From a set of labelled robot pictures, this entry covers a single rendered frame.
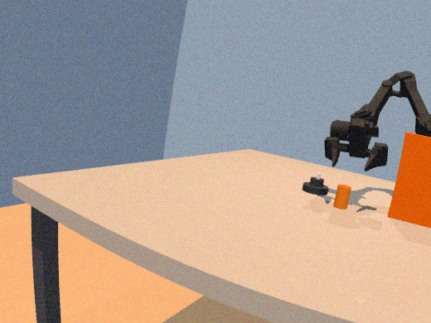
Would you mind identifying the black round pedestal with silver shaft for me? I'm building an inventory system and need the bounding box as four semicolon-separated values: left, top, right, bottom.
302;173;328;195

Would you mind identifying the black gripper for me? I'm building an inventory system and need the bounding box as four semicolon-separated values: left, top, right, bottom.
324;136;388;171

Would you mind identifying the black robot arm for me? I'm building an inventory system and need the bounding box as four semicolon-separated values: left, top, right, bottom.
330;70;431;144

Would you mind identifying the orange knob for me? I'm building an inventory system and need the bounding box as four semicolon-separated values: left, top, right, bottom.
334;184;351;210

